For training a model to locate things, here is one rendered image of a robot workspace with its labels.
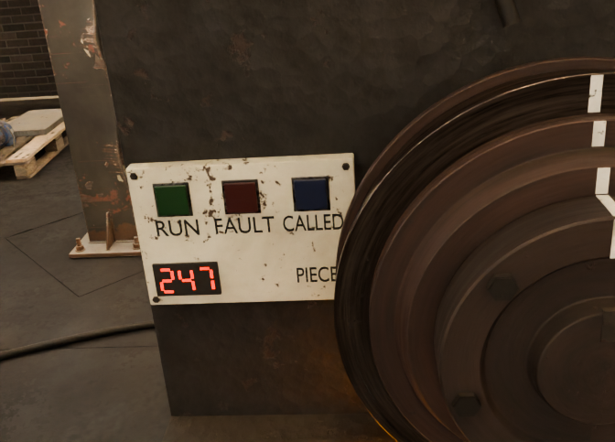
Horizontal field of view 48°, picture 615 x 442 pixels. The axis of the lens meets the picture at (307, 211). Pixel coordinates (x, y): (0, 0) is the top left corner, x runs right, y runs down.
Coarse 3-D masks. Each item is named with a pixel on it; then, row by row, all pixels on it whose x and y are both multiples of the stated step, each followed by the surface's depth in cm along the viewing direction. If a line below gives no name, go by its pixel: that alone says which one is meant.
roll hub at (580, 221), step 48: (528, 240) 56; (576, 240) 55; (480, 288) 57; (528, 288) 58; (576, 288) 58; (480, 336) 59; (528, 336) 60; (576, 336) 58; (480, 384) 61; (528, 384) 62; (576, 384) 59; (480, 432) 63; (528, 432) 64; (576, 432) 64
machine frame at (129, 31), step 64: (128, 0) 73; (192, 0) 73; (256, 0) 72; (320, 0) 72; (384, 0) 71; (448, 0) 71; (576, 0) 70; (128, 64) 76; (192, 64) 75; (256, 64) 75; (320, 64) 74; (384, 64) 74; (448, 64) 74; (512, 64) 73; (128, 128) 79; (192, 128) 78; (256, 128) 78; (320, 128) 77; (384, 128) 77; (192, 320) 88; (256, 320) 88; (320, 320) 87; (192, 384) 92; (256, 384) 92; (320, 384) 91
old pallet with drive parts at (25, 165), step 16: (64, 128) 529; (16, 144) 496; (32, 144) 492; (48, 144) 512; (64, 144) 531; (0, 160) 465; (16, 160) 462; (32, 160) 472; (48, 160) 497; (16, 176) 466; (32, 176) 470
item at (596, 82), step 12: (600, 84) 58; (600, 96) 59; (588, 108) 59; (600, 132) 58; (600, 144) 59; (600, 168) 57; (600, 180) 58; (600, 192) 58; (612, 204) 56; (612, 240) 55; (612, 252) 55
